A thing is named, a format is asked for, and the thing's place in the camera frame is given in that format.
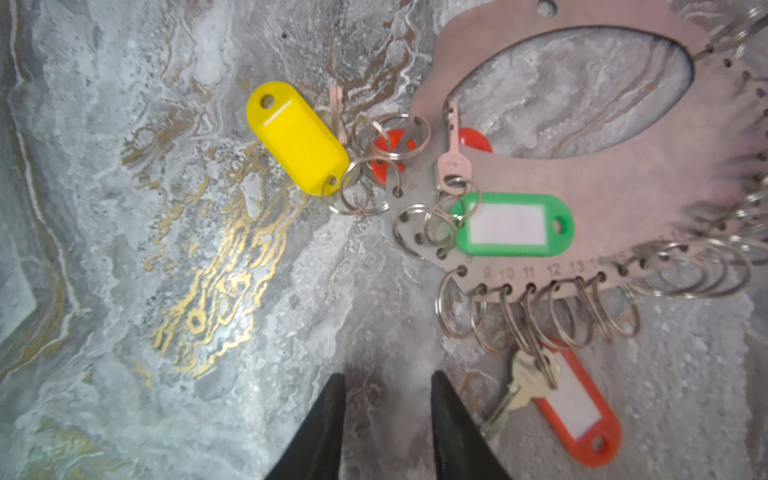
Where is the red key tag with key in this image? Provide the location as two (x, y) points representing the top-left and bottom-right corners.
(480, 347), (622, 468)

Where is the metal key organizer plate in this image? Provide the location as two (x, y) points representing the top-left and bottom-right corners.
(383, 0), (768, 355)

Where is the yellow key tag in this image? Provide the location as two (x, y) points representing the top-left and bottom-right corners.
(246, 81), (350, 197)

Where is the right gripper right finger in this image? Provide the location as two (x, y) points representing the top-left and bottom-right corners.
(430, 371), (511, 480)

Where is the green key tag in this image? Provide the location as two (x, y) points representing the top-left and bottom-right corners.
(450, 192), (575, 257)

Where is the small silver key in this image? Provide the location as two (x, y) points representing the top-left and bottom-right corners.
(435, 100), (472, 196)

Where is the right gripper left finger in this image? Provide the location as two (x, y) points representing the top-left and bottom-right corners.
(266, 373), (346, 480)

